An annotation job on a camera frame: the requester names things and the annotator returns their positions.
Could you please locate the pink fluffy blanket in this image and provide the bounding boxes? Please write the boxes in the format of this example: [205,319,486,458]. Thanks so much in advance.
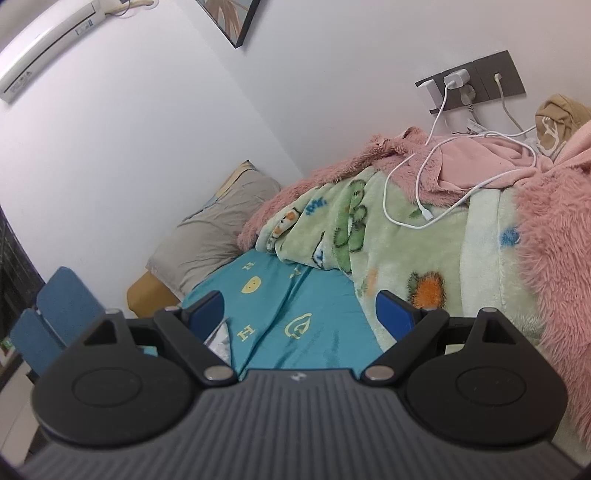
[238,127,590,442]

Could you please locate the white air conditioner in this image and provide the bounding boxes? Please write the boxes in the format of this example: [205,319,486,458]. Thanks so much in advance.
[0,0,136,105]

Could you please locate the mustard yellow headboard cushion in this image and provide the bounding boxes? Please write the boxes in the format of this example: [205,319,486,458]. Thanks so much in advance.
[126,271,180,318]

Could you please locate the dark wall socket panel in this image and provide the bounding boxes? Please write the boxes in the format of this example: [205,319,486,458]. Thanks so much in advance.
[415,50,526,114]

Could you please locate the white charging cable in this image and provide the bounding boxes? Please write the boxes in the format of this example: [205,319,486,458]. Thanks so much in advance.
[382,73,541,230]

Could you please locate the dark window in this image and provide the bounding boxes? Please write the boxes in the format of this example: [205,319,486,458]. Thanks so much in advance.
[0,211,45,354]

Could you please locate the grey pillow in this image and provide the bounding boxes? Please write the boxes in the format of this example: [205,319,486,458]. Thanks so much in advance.
[146,168,280,299]

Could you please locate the green cartoon fleece blanket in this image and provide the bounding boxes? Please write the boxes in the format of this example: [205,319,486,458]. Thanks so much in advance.
[256,167,544,349]

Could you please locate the teal patterned bed sheet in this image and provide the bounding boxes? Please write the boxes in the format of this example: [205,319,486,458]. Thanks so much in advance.
[182,250,382,376]

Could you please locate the black framed picture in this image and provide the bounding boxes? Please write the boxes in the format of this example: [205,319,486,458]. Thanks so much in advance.
[197,0,260,49]

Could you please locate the blue covered chair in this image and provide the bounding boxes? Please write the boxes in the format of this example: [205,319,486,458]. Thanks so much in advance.
[9,267,104,376]

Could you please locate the white shirt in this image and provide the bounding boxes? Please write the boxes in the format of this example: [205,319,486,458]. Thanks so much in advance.
[204,318,231,366]

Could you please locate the white charger plug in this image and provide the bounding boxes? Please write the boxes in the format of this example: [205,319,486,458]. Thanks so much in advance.
[443,68,471,90]

